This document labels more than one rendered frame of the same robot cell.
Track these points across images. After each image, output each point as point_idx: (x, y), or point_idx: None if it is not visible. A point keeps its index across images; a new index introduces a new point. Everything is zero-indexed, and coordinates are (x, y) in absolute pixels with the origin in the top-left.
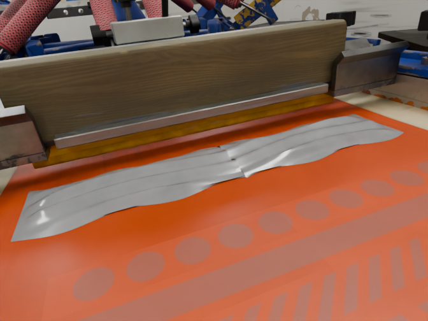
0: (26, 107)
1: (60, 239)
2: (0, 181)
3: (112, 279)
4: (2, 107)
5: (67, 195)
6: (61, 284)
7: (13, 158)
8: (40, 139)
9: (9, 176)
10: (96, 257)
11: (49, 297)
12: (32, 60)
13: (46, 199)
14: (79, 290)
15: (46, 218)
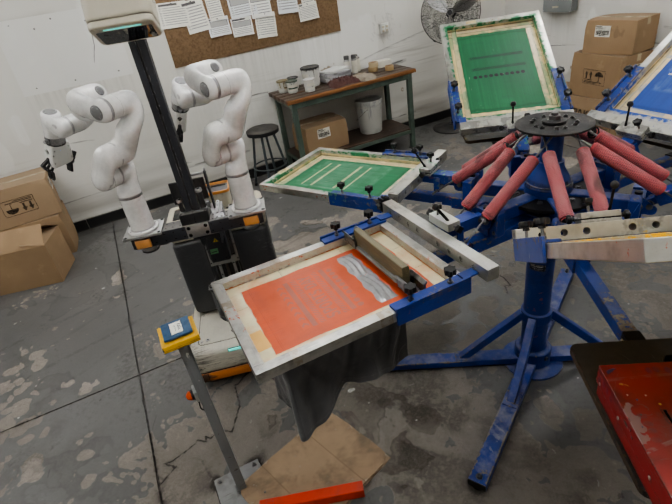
0: (353, 239)
1: (337, 263)
2: None
3: (329, 271)
4: None
5: (348, 258)
6: (328, 267)
7: (352, 245)
8: (355, 245)
9: None
10: (333, 268)
11: (326, 267)
12: (359, 231)
13: (346, 256)
14: (327, 269)
15: (341, 259)
